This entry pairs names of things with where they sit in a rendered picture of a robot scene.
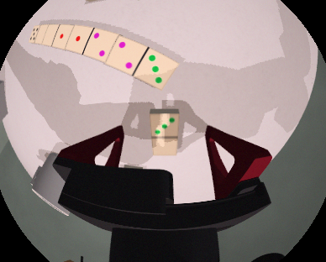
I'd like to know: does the grey mug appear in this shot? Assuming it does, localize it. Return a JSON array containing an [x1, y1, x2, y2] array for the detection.
[[30, 153, 70, 216]]

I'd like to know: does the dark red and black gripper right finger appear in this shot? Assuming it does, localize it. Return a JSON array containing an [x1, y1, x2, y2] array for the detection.
[[205, 125, 272, 200]]

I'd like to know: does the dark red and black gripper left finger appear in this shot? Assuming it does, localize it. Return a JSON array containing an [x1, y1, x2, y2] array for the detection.
[[57, 125, 124, 167]]

